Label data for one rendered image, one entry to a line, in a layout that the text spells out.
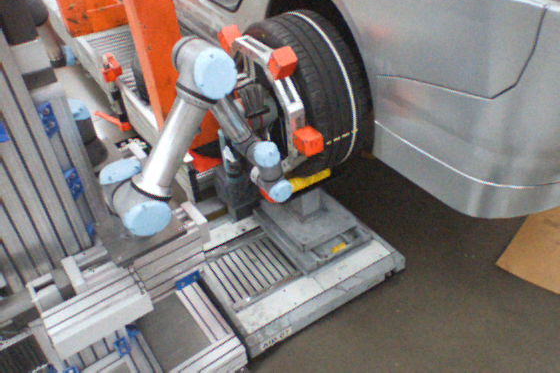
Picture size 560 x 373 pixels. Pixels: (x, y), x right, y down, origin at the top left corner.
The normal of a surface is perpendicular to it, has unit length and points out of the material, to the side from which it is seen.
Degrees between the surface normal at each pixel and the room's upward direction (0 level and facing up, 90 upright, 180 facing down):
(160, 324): 0
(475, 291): 0
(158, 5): 90
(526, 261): 1
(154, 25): 90
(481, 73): 90
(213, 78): 84
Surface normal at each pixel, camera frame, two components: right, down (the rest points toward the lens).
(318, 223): -0.08, -0.81
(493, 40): -0.80, 0.40
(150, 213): 0.49, 0.56
